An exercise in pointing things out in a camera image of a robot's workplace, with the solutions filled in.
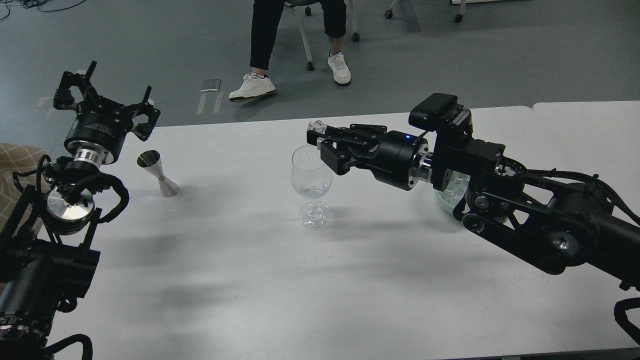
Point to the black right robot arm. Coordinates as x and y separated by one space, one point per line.
550 219

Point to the grey floor plate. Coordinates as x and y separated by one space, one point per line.
210 85

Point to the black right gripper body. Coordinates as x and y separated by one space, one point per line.
395 158

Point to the green bowl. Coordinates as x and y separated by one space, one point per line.
442 204

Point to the clear wine glass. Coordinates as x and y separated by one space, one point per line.
312 179

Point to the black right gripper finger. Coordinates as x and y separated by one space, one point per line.
340 155
357 132

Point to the clear ice cube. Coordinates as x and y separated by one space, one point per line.
317 126

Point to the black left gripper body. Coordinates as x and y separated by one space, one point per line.
97 139

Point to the pile of ice cubes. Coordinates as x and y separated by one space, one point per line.
455 189

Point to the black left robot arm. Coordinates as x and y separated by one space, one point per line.
47 263

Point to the steel double jigger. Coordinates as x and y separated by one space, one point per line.
151 161

